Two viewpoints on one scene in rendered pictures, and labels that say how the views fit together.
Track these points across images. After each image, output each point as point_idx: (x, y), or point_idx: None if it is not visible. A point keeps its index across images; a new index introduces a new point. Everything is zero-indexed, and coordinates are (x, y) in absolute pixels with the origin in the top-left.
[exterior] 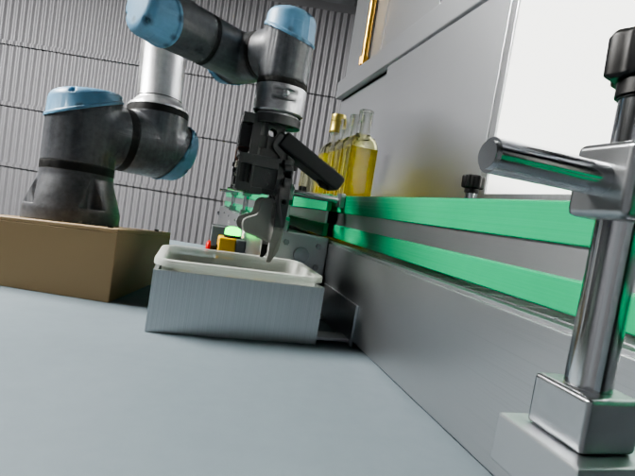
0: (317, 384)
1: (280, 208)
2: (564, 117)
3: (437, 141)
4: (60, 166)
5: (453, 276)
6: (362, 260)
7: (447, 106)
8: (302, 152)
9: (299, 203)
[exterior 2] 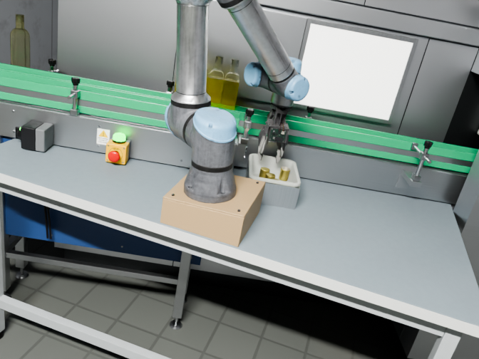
0: (326, 192)
1: (286, 142)
2: (329, 85)
3: None
4: (232, 167)
5: (341, 150)
6: (290, 147)
7: None
8: None
9: None
